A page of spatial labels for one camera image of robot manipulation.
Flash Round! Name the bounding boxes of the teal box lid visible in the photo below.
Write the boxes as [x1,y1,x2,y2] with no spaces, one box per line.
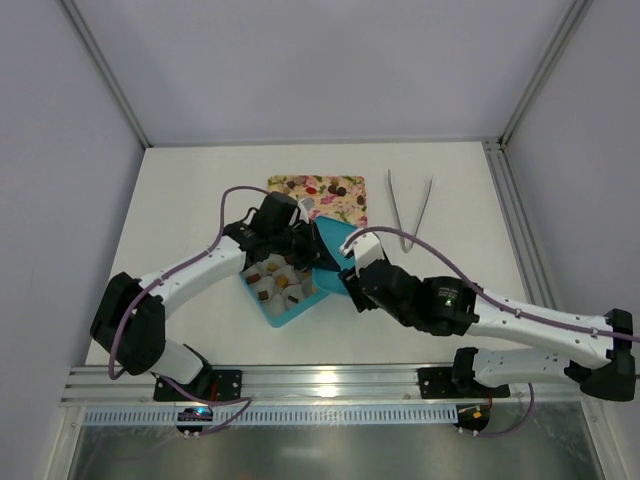
[312,216,357,296]

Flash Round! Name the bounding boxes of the metal tongs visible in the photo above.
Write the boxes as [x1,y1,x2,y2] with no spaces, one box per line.
[386,168,434,254]

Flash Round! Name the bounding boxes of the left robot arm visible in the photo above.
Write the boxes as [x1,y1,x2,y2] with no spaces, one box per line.
[90,192,326,400]

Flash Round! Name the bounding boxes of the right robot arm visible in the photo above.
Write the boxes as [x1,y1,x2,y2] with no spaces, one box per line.
[339,260,636,402]

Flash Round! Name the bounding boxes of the teal chocolate box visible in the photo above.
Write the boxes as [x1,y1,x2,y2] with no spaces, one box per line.
[240,254,329,328]

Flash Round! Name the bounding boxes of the floral rectangular tray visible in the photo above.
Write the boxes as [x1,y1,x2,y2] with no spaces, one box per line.
[267,175,368,227]

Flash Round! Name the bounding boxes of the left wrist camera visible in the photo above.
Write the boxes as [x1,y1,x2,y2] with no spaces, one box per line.
[298,197,315,212]

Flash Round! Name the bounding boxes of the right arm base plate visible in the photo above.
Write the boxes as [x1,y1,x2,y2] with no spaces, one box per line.
[416,366,511,400]

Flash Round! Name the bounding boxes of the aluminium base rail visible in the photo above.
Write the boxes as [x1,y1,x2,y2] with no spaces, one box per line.
[60,364,602,429]

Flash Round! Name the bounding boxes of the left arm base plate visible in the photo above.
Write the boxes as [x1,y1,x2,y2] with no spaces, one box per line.
[153,366,243,402]

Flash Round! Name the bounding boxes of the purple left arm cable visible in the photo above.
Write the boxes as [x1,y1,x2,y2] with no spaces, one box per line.
[108,185,271,436]

